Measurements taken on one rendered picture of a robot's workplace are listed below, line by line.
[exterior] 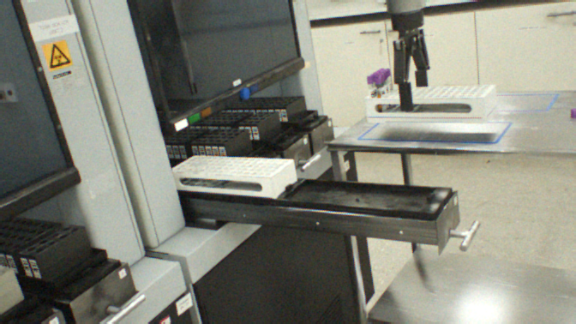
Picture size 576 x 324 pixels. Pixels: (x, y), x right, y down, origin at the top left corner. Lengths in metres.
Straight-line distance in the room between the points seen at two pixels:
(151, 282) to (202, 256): 0.15
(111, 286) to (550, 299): 1.19
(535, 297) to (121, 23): 1.30
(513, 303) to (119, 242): 1.09
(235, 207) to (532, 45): 2.37
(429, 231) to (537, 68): 2.38
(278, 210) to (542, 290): 0.90
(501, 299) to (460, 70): 1.92
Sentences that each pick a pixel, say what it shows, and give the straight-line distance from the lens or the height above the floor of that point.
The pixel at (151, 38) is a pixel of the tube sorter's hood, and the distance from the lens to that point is 1.29.
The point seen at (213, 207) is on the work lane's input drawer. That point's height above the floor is 0.79.
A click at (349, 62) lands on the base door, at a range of 3.71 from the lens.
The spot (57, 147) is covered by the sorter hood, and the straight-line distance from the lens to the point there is 1.13.
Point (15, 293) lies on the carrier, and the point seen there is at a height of 0.84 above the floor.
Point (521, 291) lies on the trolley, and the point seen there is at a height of 0.28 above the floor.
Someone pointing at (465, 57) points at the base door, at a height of 0.57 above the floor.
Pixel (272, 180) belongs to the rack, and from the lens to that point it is 1.22.
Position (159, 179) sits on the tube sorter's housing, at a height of 0.88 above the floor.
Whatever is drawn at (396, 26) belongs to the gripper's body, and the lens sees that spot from 1.41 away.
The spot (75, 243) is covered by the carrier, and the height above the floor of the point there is 0.86.
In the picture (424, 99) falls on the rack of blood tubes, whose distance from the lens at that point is 1.41.
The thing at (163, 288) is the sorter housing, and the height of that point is 0.71.
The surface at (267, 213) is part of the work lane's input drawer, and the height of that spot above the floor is 0.79.
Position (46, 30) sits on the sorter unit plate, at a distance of 1.14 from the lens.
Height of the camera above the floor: 1.30
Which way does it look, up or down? 19 degrees down
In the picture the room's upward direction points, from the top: 11 degrees counter-clockwise
